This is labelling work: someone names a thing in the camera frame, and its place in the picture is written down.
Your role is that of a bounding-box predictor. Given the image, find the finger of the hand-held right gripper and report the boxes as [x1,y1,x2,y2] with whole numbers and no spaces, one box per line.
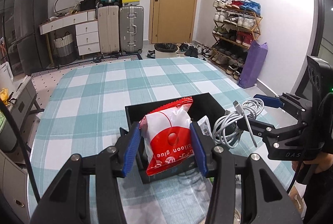
[253,92,313,123]
[235,118,308,142]

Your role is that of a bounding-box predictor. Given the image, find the collection of racked sneakers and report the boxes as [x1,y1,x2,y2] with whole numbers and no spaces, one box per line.
[211,0,262,80]

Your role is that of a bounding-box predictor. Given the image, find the person's right forearm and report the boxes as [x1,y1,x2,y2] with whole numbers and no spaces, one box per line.
[303,169,333,224]

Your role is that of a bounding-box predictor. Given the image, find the purple fabric bag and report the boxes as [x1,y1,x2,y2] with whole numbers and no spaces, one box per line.
[239,40,268,89]

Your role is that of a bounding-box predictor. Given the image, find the beige hard suitcase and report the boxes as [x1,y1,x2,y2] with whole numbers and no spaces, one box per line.
[97,5,121,55]

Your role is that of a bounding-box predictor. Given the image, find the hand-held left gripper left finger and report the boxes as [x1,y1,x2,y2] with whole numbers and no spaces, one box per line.
[30,122,143,224]

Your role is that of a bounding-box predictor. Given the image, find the trash bin with black liner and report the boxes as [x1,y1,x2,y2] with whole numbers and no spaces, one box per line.
[154,42,178,59]

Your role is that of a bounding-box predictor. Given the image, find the red white plastic packet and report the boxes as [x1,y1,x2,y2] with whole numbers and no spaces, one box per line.
[139,97,194,177]

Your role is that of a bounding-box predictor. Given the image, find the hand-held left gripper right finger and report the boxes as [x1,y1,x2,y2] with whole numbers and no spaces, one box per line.
[189,122,304,224]

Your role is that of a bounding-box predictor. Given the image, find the woven laundry basket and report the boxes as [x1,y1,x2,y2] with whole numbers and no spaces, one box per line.
[53,33,76,66]

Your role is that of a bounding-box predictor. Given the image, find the grey refrigerator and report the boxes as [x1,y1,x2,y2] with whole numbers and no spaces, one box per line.
[14,0,50,76]

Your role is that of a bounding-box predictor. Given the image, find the yellow plastic bag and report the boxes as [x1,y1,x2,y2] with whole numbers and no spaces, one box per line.
[0,87,14,105]

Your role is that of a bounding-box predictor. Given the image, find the person's right hand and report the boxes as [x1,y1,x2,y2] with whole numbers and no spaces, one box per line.
[291,155,333,175]

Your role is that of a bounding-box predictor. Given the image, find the wooden shoe rack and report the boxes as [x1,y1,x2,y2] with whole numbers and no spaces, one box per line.
[211,0,263,77]

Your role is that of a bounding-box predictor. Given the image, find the scattered shoes group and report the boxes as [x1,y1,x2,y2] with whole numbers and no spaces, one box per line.
[146,42,217,61]

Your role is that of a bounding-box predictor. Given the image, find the silver hard suitcase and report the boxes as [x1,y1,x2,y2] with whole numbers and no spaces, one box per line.
[119,5,144,56]

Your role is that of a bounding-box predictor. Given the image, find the white charging cable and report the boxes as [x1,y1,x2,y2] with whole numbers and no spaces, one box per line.
[212,100,266,149]

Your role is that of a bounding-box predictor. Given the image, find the grey side table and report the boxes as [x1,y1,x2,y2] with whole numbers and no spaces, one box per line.
[0,78,45,137]

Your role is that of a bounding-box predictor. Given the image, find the white medicine packet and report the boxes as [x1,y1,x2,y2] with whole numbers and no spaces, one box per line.
[197,115,212,137]

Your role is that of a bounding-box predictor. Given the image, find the black cardboard box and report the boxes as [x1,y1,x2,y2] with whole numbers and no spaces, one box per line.
[125,92,227,184]

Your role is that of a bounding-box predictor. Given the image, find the white desk with drawers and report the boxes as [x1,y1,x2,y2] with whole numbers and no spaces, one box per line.
[39,9,101,58]

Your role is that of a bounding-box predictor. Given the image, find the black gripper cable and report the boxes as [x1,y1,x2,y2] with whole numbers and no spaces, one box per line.
[286,160,304,194]
[0,102,41,202]

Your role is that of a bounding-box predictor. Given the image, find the teal plaid tablecloth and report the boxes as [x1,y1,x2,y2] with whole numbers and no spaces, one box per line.
[26,57,294,224]

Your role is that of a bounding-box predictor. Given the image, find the dark glass cabinet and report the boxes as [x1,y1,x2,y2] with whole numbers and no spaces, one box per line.
[0,0,16,68]

